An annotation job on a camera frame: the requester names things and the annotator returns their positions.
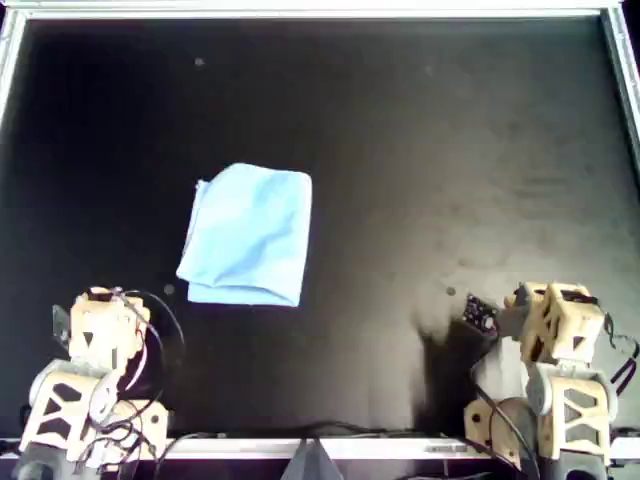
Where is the right gripper beige lattice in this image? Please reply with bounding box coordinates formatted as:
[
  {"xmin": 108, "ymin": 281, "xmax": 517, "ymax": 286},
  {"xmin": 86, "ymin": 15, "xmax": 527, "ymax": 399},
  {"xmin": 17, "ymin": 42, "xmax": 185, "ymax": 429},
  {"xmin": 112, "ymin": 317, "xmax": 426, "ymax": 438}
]
[{"xmin": 519, "ymin": 282, "xmax": 604, "ymax": 370}]

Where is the left gripper beige lattice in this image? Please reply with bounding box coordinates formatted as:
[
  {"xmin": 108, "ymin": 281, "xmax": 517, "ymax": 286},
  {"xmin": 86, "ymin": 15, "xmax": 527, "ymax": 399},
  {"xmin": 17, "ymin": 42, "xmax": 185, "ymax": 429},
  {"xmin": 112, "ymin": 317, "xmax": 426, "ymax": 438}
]
[{"xmin": 68, "ymin": 287, "xmax": 152, "ymax": 375}]

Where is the blue cloth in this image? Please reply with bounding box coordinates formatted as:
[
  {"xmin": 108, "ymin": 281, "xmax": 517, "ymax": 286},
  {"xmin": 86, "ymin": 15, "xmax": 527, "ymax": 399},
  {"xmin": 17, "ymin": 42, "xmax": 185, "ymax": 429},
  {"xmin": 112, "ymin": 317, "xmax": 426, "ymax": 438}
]
[{"xmin": 175, "ymin": 162, "xmax": 314, "ymax": 308}]

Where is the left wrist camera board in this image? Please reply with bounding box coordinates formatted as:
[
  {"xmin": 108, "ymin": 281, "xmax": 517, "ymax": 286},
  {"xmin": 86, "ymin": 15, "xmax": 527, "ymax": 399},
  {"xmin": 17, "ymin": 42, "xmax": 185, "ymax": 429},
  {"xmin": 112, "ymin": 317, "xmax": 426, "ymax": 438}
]
[{"xmin": 51, "ymin": 303, "xmax": 72, "ymax": 347}]

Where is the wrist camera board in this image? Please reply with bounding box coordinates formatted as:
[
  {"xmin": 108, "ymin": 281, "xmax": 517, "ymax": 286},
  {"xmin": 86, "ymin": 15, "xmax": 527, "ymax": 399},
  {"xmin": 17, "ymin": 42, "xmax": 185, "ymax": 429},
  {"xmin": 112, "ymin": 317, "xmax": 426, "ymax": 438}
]
[
  {"xmin": 51, "ymin": 303, "xmax": 72, "ymax": 347},
  {"xmin": 462, "ymin": 293, "xmax": 531, "ymax": 342}
]

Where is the red white wire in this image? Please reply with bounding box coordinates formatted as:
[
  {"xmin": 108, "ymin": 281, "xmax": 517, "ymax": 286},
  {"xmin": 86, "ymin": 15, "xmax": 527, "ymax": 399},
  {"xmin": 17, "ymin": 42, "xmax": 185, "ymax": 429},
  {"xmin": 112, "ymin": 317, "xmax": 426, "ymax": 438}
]
[{"xmin": 127, "ymin": 299, "xmax": 164, "ymax": 389}]

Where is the right gripper thin black wire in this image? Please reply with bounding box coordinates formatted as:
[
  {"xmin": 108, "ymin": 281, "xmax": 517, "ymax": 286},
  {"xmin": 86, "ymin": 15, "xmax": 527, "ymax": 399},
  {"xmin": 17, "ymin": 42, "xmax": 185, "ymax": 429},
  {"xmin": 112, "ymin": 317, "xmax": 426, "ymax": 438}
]
[{"xmin": 602, "ymin": 309, "xmax": 640, "ymax": 399}]

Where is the left gripper black wire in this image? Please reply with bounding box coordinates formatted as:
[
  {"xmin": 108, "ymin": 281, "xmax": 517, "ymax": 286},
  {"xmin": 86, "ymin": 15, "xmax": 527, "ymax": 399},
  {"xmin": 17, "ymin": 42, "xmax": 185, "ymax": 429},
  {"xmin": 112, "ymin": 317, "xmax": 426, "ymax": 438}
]
[{"xmin": 119, "ymin": 289, "xmax": 187, "ymax": 401}]

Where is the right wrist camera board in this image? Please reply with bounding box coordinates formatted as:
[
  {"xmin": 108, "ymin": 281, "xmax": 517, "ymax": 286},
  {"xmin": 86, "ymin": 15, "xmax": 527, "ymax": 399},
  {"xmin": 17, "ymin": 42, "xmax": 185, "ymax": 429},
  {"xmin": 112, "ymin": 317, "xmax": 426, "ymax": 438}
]
[{"xmin": 462, "ymin": 293, "xmax": 531, "ymax": 342}]

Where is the thick black camera cable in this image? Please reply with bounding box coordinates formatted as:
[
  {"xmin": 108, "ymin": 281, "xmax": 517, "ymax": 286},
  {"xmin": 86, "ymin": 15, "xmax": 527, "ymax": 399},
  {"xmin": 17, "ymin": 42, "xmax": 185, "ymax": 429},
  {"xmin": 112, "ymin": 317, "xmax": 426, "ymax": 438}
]
[{"xmin": 472, "ymin": 384, "xmax": 544, "ymax": 480}]

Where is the aluminium table frame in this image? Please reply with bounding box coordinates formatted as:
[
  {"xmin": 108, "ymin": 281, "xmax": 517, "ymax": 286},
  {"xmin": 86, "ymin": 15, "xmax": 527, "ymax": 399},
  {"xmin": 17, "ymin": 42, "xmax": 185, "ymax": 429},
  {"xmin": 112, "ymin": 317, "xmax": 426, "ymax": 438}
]
[{"xmin": 0, "ymin": 0, "xmax": 640, "ymax": 459}]

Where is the grey camera stand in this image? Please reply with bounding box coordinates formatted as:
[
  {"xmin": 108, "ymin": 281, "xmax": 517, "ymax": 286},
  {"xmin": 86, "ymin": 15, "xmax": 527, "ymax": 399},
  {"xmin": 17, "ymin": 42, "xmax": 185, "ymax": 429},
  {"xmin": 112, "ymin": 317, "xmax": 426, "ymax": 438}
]
[{"xmin": 282, "ymin": 438, "xmax": 344, "ymax": 480}]

